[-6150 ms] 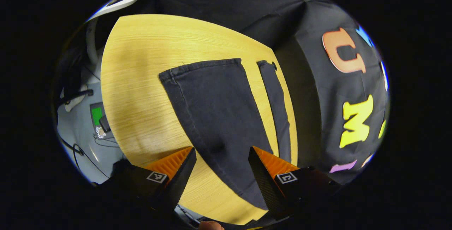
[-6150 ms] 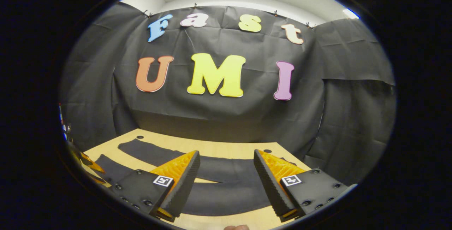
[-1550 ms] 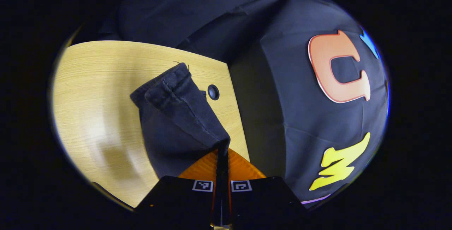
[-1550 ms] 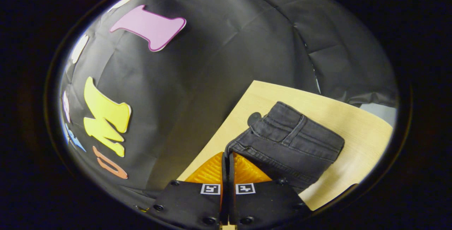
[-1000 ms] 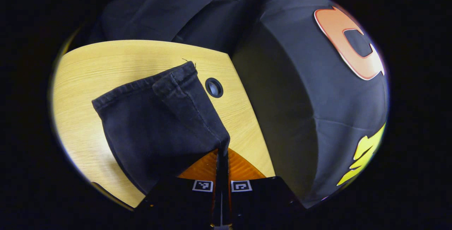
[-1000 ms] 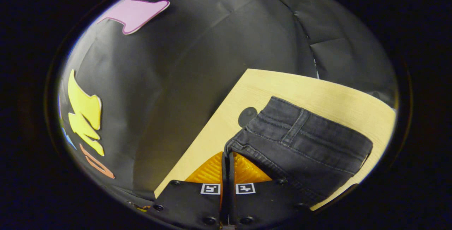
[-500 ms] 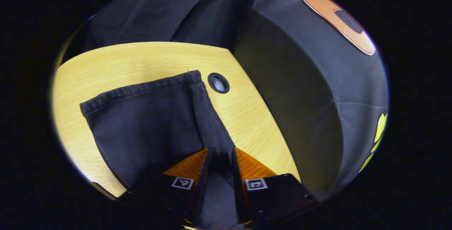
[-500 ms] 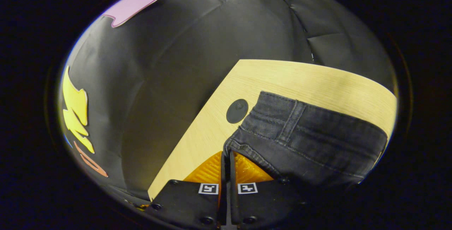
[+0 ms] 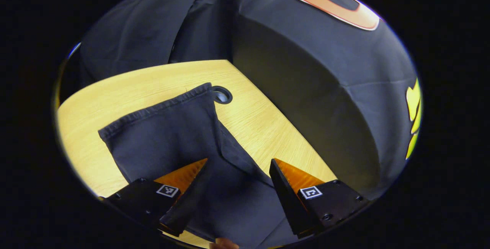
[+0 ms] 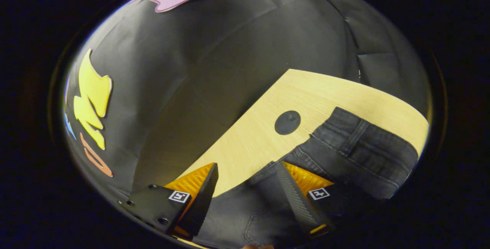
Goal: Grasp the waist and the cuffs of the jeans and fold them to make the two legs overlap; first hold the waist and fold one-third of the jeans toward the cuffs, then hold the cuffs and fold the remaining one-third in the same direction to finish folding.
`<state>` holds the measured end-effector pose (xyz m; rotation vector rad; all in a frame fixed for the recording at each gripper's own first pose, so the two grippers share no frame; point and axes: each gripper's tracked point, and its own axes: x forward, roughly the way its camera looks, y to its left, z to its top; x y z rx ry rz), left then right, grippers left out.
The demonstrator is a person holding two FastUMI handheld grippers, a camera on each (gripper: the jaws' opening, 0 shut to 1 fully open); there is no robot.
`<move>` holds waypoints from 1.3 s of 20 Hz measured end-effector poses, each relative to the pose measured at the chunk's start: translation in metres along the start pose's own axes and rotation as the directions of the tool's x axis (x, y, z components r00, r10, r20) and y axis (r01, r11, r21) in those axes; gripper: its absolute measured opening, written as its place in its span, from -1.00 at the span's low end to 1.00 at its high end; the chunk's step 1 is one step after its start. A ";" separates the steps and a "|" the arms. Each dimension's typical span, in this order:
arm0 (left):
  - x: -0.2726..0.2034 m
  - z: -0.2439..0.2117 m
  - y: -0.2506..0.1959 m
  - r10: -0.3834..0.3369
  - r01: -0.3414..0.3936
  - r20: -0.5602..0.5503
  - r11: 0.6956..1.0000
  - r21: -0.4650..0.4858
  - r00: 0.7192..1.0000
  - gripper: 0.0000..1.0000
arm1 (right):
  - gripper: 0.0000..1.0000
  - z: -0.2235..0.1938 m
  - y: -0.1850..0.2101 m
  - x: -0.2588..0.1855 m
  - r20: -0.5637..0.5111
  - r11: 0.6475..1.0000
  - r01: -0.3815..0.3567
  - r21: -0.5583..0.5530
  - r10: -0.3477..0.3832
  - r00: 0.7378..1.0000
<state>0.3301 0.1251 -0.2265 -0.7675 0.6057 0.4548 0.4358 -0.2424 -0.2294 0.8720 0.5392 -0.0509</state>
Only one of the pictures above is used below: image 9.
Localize round table cable grommet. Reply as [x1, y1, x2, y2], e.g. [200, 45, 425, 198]
[212, 86, 233, 105]

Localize dark blue jeans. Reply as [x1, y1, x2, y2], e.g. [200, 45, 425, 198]
[98, 83, 303, 249]

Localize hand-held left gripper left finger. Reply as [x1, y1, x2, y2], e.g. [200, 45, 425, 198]
[99, 158, 210, 238]

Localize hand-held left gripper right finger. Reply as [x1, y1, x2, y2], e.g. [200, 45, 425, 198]
[269, 158, 371, 239]

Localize black backdrop cloth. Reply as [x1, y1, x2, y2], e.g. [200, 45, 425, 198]
[78, 0, 421, 200]

